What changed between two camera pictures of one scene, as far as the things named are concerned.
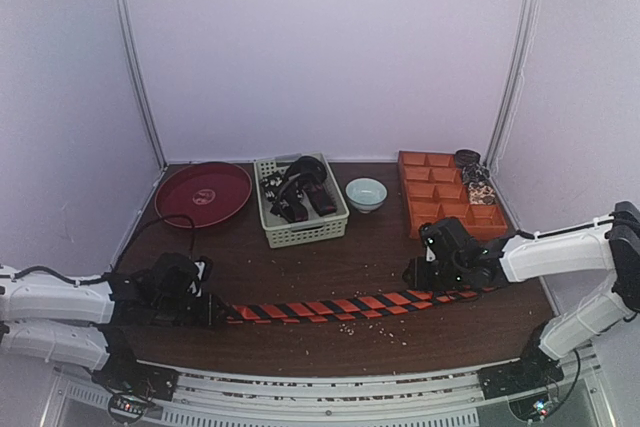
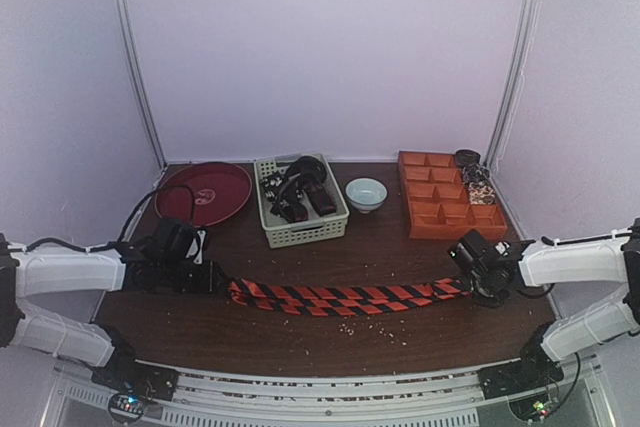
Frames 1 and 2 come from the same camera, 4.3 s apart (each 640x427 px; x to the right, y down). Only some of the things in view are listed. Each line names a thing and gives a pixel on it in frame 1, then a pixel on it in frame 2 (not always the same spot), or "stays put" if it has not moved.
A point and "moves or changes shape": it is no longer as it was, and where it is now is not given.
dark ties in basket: (304, 181) stays put
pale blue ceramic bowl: (366, 194) stays put
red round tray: (209, 193) stays put
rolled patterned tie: (476, 174) stays put
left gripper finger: (217, 310) to (218, 278)
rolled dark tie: (464, 157) stays put
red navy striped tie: (342, 309) moves or changes shape
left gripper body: (172, 309) to (175, 276)
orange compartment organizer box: (433, 191) stays put
